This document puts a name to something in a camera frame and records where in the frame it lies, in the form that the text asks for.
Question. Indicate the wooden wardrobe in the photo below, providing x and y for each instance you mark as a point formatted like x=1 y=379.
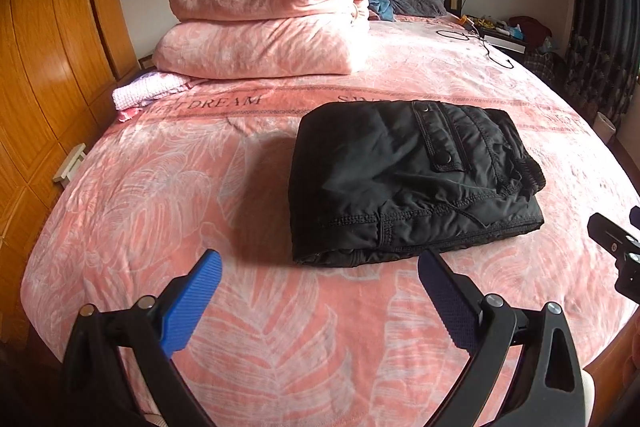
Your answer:
x=55 y=42

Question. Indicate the dark red clothing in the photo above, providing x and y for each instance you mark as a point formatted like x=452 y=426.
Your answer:
x=532 y=27

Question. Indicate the white waste bin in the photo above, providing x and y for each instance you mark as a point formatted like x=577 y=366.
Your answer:
x=605 y=127

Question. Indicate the black jacket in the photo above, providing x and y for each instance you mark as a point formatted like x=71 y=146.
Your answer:
x=415 y=177

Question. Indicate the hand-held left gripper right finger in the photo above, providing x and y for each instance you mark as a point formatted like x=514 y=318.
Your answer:
x=445 y=297

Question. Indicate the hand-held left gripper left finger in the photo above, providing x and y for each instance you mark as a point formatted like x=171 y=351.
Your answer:
x=195 y=297

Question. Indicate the pink leaf-print blanket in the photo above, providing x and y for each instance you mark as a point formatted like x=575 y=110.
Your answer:
x=250 y=207

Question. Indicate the dark patterned curtain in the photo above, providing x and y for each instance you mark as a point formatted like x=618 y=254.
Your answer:
x=595 y=17

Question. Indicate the dark nightstand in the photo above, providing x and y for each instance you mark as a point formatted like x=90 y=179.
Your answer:
x=505 y=42

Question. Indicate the pale pink quilted cloth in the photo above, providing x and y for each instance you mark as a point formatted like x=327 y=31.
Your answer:
x=145 y=89

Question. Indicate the blue cloth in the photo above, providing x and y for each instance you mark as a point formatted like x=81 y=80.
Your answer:
x=381 y=7

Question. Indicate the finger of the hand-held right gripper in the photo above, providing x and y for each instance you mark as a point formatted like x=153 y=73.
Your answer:
x=631 y=279
x=612 y=237

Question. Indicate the small white wooden stool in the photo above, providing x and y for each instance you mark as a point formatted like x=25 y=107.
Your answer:
x=67 y=164

